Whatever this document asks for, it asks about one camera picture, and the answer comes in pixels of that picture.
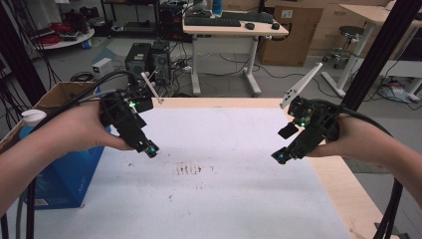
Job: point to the blue detergent bottle white cap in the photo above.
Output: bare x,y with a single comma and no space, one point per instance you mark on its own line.
32,117

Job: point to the black metal stand post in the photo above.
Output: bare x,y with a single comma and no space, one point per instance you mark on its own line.
381,49

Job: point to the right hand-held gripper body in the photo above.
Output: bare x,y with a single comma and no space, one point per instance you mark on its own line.
315,126

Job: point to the person's left hand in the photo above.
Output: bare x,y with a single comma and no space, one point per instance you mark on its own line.
83,132

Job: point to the dark metal stand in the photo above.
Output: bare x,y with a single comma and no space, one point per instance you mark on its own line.
20,63

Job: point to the large brown cardboard box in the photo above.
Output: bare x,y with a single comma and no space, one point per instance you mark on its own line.
292,36

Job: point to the white-legged wooden desk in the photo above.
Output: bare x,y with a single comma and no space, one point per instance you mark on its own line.
358,53

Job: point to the blue cardboard box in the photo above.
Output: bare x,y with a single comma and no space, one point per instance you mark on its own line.
73,179

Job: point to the person's right hand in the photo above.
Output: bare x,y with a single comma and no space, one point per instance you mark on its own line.
361,142

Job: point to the small white device box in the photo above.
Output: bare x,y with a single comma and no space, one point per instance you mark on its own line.
103,67

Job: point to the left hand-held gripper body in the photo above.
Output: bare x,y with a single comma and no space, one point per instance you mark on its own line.
122,116

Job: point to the white table mat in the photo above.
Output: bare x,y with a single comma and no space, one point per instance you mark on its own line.
199,205

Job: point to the black computer tower with fan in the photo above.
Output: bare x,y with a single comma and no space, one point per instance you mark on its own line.
161,63

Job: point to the round white table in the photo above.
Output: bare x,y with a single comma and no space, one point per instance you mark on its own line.
71,41

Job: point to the black round stool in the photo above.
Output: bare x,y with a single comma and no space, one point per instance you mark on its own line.
348,36

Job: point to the small blue container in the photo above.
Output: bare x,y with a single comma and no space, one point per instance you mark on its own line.
216,6

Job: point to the crumpled cloth on floor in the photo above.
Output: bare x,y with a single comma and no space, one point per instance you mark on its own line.
396,91

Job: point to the black computer mouse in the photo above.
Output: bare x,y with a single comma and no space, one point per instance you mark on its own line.
250,26
275,25

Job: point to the white desk with wooden top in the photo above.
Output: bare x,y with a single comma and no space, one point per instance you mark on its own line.
229,31

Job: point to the black keyboard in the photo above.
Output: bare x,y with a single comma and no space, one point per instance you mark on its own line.
212,22
252,16

